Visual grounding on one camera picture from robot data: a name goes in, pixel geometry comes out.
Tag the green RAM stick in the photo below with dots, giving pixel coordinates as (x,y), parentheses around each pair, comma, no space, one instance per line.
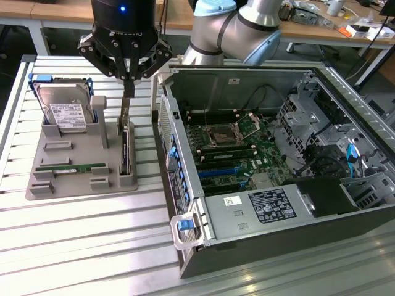
(80,169)

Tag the long wooden desk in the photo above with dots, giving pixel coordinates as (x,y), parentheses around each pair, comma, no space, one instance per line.
(46,12)

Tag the metal socket cover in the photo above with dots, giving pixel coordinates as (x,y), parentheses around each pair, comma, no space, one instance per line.
(250,123)

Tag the metal disk bay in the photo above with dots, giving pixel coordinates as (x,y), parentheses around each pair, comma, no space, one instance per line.
(370,194)

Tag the white flat box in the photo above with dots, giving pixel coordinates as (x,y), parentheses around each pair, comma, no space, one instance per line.
(364,31)

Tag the black RAM stick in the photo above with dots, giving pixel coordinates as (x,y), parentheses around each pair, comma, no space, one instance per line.
(228,154)

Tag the blue expansion slot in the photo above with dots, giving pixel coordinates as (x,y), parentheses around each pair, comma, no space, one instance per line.
(216,173)

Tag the white cup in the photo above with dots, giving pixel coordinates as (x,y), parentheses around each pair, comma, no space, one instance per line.
(334,7)

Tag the black expansion slot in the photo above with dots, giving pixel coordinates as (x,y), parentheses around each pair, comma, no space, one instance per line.
(222,188)

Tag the open black PC case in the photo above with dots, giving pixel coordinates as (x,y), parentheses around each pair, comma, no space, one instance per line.
(277,243)

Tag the gray case corner bracket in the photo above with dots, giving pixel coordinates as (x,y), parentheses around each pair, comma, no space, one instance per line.
(162,72)
(176,240)

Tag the black cooling fan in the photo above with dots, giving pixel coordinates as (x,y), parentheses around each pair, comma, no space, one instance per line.
(324,163)

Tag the thin metal locking lever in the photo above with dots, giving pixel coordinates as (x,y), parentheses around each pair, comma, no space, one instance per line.
(205,117)

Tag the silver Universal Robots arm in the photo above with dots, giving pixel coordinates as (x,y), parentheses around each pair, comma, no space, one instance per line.
(247,31)

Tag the silver hard disk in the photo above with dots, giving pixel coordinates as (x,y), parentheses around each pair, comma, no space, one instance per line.
(61,101)

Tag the green graphics card black fan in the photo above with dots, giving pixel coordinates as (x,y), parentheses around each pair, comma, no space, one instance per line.
(124,148)

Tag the blue disk caddy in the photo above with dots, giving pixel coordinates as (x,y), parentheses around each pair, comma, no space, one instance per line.
(41,77)

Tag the orange small item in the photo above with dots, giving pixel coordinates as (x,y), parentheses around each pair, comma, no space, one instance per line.
(344,31)

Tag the gray power supply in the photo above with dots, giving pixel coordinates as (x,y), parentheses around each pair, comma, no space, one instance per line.
(228,222)

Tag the cluttered wooden desk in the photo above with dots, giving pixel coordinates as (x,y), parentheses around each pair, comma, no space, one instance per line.
(308,32)

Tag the black monitor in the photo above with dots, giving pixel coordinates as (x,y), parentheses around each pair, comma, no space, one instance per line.
(388,6)

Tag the blue card retention clips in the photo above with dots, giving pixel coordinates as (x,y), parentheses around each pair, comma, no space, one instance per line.
(180,179)

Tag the green motherboard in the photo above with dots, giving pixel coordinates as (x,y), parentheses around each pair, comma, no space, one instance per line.
(268,157)

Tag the gray metal device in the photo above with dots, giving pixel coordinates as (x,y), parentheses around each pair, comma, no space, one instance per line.
(304,15)

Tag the black RAM slot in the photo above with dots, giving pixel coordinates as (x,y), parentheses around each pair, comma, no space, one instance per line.
(214,120)
(213,113)

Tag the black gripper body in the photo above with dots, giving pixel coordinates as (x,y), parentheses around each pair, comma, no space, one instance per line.
(123,21)

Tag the gray plastic parts rack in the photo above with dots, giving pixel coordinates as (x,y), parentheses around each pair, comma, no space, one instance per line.
(77,148)

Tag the blue case latch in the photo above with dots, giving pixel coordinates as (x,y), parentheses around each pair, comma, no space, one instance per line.
(183,224)

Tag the black plastic air shroud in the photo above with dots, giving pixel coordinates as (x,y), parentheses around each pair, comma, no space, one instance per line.
(327,197)

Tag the CPU socket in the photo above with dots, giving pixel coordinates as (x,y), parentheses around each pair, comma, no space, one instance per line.
(223,134)

